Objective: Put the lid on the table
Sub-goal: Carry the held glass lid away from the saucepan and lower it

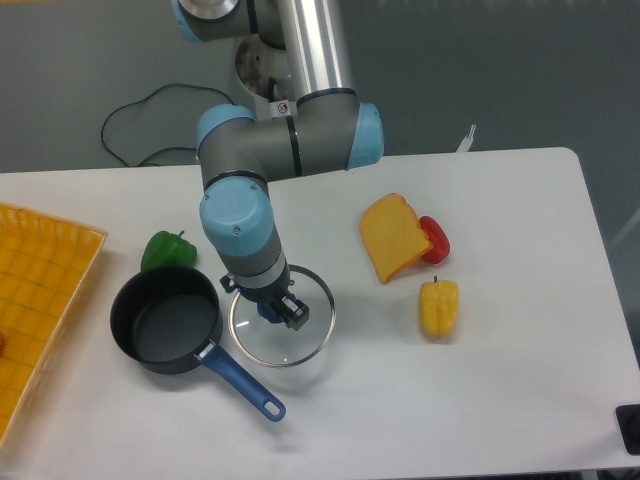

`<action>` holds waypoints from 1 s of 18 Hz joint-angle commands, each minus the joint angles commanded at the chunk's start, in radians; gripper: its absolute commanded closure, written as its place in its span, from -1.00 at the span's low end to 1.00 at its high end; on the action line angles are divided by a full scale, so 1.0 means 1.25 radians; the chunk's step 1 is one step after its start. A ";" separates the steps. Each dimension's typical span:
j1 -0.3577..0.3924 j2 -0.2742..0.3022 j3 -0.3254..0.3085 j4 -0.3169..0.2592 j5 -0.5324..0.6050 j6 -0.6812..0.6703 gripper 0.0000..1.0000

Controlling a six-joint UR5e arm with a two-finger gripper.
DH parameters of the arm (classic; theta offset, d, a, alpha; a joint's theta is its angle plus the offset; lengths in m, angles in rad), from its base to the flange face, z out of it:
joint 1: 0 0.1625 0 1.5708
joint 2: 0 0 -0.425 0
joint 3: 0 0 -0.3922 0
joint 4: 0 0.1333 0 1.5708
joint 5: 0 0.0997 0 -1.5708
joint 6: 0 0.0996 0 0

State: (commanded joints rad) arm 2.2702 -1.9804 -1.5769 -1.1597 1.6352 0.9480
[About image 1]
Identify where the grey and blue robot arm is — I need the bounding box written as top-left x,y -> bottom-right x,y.
172,1 -> 384,329

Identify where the green toy bell pepper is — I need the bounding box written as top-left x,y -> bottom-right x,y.
140,230 -> 198,272

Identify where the black cable on floor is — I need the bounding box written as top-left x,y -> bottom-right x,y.
100,82 -> 236,168

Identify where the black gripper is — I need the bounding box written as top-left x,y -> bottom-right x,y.
220,273 -> 310,331

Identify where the orange toy bread slice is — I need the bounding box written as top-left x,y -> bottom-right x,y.
359,193 -> 434,284

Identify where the glass lid with blue knob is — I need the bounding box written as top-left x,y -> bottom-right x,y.
228,265 -> 336,368

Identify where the red toy pepper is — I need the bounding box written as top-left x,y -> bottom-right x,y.
420,216 -> 451,265

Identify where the yellow toy bell pepper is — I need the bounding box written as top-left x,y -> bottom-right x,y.
419,277 -> 459,339

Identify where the black saucepan with blue handle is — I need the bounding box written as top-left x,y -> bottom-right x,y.
110,266 -> 286,422

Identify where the yellow woven basket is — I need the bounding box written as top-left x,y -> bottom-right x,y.
1,203 -> 108,443

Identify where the black device at table edge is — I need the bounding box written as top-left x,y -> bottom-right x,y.
615,404 -> 640,456

